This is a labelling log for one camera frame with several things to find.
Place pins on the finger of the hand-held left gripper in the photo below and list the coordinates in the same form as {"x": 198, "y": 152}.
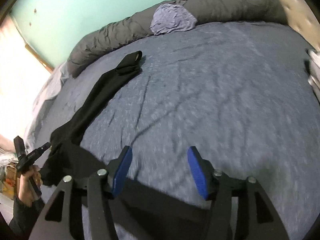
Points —
{"x": 40, "y": 151}

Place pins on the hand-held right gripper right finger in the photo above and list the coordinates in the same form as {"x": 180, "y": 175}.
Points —
{"x": 197, "y": 172}

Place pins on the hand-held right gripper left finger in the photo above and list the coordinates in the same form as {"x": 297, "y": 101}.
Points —
{"x": 122, "y": 172}

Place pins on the black pants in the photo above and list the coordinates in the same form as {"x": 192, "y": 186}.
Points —
{"x": 100, "y": 95}

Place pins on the person's left forearm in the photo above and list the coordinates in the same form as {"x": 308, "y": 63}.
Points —
{"x": 22, "y": 220}

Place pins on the stack of folded clothes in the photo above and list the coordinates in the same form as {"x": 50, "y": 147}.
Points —
{"x": 314, "y": 65}

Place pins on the person's left hand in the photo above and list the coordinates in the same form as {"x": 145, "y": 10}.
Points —
{"x": 23, "y": 190}

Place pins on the cardboard box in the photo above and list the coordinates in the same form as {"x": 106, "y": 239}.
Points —
{"x": 11, "y": 180}

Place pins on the light grey bed cover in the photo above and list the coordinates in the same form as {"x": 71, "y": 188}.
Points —
{"x": 47, "y": 95}

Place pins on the pink curtain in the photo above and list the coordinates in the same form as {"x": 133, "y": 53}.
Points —
{"x": 15, "y": 80}

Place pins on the bed with blue sheet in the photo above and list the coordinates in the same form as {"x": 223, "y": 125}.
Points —
{"x": 225, "y": 92}

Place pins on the grey rolled duvet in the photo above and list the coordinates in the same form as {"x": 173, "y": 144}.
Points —
{"x": 112, "y": 37}

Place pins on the purple checked shorts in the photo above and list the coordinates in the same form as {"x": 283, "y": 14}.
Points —
{"x": 172, "y": 20}

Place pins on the cream padded headboard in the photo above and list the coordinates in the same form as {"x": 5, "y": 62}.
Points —
{"x": 295, "y": 2}

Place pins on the wooden window frame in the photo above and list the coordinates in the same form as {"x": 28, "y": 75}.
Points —
{"x": 37, "y": 56}

